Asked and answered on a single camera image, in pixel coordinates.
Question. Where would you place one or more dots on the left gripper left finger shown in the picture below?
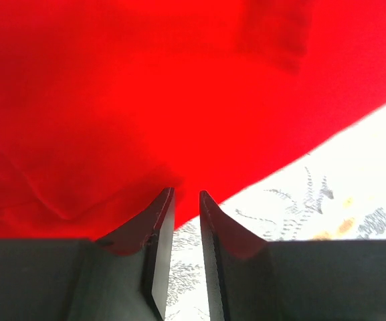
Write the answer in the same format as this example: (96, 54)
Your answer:
(121, 276)

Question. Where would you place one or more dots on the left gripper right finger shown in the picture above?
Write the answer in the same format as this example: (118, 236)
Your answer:
(249, 278)

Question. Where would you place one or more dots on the red t shirt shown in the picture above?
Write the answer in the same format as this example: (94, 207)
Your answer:
(105, 103)

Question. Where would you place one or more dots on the floral table mat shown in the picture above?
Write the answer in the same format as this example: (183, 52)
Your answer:
(336, 191)

